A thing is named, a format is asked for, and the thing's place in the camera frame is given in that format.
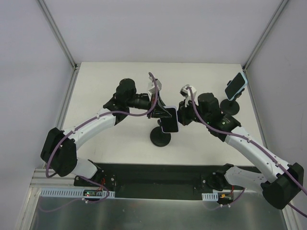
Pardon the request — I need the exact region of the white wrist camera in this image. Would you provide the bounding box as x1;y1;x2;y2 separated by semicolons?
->
147;72;162;99
179;84;197;107

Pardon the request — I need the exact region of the black phone stand round base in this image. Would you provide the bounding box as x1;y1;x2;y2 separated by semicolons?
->
150;120;171;147

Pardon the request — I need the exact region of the phone with blue case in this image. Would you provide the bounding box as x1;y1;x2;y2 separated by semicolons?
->
225;72;248;101

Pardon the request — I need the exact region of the right aluminium table rail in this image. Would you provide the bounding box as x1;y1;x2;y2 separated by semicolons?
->
243;68;298;230

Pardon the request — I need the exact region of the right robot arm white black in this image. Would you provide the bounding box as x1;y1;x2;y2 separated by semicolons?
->
177;85;307;209

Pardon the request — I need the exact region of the white cable duct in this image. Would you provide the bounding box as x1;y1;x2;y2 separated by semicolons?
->
40;188;115;199
201;192;219;202

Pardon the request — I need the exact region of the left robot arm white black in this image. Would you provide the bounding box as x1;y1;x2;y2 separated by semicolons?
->
40;74;171;186

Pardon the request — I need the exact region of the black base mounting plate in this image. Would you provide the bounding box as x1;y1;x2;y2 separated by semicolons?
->
73;163;250;199

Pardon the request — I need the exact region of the aluminium table rail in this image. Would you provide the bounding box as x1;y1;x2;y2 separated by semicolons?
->
15;63;81;230
243;68;298;230

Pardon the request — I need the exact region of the left aluminium table rail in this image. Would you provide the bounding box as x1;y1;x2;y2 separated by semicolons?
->
15;63;81;230

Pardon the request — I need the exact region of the left white cable duct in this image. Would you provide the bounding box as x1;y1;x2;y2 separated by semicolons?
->
40;188;115;199

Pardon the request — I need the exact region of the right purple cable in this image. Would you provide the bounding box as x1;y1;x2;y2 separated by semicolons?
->
187;87;307;214

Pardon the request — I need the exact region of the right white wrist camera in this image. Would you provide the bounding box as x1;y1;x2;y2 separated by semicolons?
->
179;84;197;107

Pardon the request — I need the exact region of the aluminium frame post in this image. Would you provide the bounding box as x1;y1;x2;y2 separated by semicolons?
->
242;0;290;72
36;0;77;69

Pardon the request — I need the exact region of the phone with purple case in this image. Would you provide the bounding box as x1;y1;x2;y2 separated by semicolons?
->
160;106;179;133

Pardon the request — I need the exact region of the right white cable duct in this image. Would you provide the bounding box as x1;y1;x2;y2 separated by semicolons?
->
201;192;219;202

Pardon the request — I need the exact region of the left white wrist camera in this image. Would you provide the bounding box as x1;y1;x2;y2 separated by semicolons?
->
147;72;162;99

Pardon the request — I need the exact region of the right aluminium frame post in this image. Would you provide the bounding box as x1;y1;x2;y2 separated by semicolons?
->
242;0;290;72

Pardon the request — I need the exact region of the left aluminium frame post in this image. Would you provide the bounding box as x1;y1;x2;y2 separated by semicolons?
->
36;0;77;69

